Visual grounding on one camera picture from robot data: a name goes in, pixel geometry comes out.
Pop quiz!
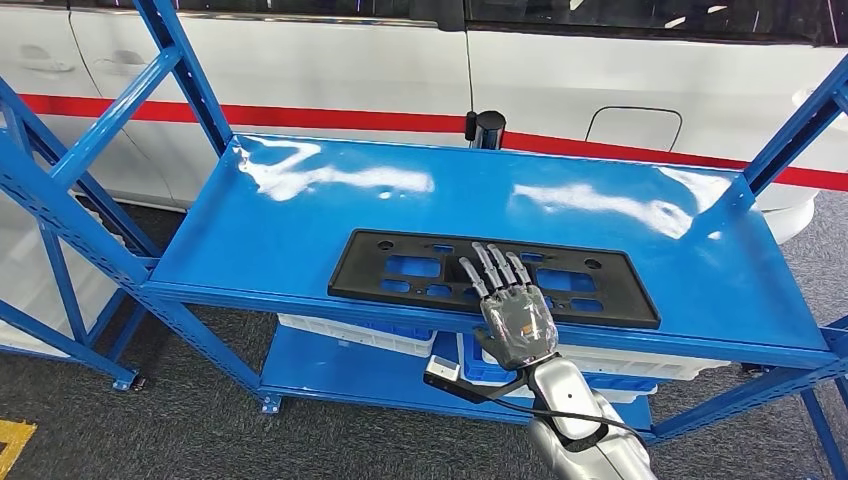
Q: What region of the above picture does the blue plastic bin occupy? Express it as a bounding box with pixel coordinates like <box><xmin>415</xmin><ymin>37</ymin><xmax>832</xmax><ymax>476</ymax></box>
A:
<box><xmin>357</xmin><ymin>320</ymin><xmax>435</xmax><ymax>342</ymax></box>
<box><xmin>458</xmin><ymin>333</ymin><xmax>525</xmax><ymax>387</ymax></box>

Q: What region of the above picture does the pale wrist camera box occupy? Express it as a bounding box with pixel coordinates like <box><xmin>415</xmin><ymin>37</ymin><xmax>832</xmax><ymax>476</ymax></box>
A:
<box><xmin>423</xmin><ymin>355</ymin><xmax>462</xmax><ymax>384</ymax></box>

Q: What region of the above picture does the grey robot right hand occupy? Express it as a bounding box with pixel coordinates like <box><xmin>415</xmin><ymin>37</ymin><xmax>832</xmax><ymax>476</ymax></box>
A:
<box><xmin>458</xmin><ymin>241</ymin><xmax>561</xmax><ymax>372</ymax></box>

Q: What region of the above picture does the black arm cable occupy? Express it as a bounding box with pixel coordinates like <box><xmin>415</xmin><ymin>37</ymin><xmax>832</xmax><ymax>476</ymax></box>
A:
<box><xmin>490</xmin><ymin>396</ymin><xmax>654</xmax><ymax>452</ymax></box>

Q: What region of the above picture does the white car with red stripe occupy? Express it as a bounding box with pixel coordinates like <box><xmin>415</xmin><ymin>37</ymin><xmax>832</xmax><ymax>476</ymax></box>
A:
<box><xmin>0</xmin><ymin>0</ymin><xmax>848</xmax><ymax>246</ymax></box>

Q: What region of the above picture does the black cylindrical post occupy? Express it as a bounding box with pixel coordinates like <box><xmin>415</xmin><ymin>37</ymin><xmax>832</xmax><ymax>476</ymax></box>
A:
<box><xmin>463</xmin><ymin>109</ymin><xmax>508</xmax><ymax>151</ymax></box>

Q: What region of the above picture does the black license plate bracket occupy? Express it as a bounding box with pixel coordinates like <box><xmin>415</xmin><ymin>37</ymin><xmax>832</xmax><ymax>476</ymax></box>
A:
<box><xmin>327</xmin><ymin>228</ymin><xmax>662</xmax><ymax>331</ymax></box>

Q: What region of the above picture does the yellow floor tape marking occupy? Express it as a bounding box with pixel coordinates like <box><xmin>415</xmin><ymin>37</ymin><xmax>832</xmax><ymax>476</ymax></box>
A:
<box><xmin>0</xmin><ymin>418</ymin><xmax>38</xmax><ymax>480</ymax></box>

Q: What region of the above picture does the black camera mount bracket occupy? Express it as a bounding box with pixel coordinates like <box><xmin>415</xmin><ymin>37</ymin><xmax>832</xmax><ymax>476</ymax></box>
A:
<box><xmin>423</xmin><ymin>370</ymin><xmax>531</xmax><ymax>405</ymax></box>

